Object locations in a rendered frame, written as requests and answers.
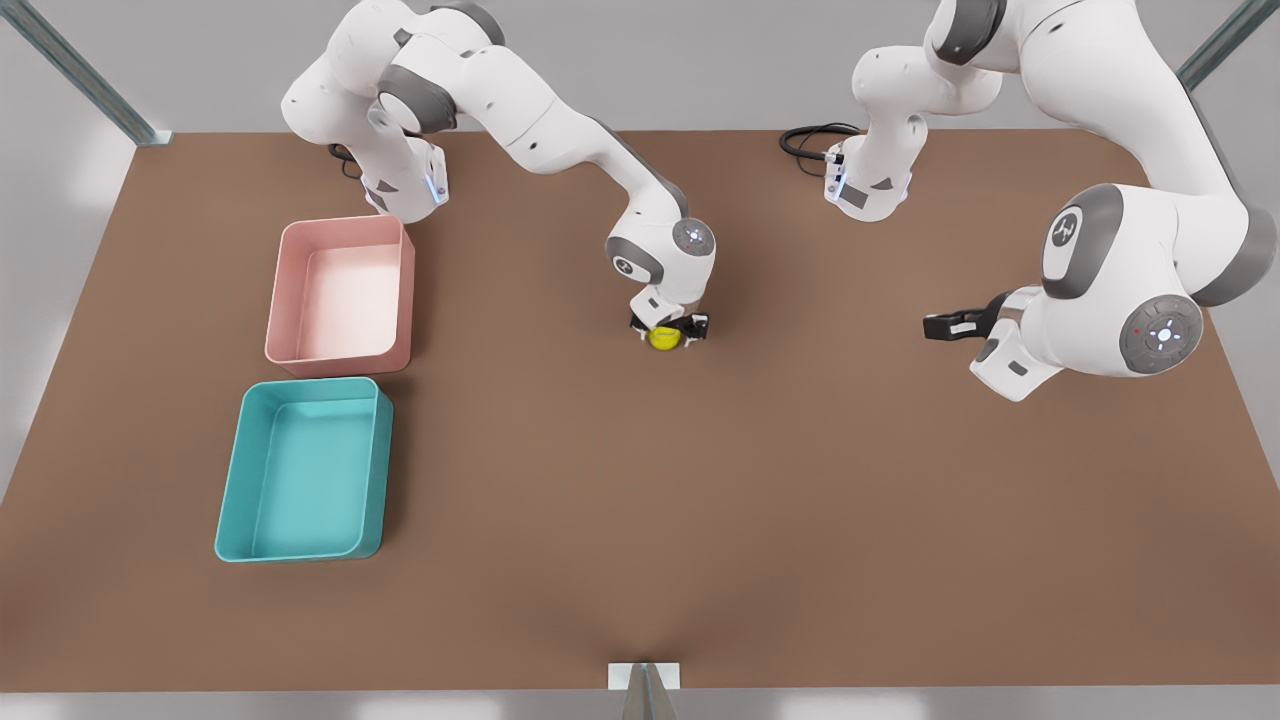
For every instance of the small yellow round fruit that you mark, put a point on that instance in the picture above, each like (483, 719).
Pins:
(664, 338)

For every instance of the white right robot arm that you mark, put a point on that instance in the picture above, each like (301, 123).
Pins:
(560, 130)

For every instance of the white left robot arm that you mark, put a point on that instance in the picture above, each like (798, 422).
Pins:
(1120, 200)

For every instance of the pink rectangular tray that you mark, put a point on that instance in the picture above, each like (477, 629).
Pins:
(342, 295)

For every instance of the teal rectangular tray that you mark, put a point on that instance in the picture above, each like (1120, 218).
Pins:
(305, 470)

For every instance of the silver frame post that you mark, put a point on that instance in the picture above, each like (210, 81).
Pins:
(1225, 40)
(80, 72)
(645, 692)

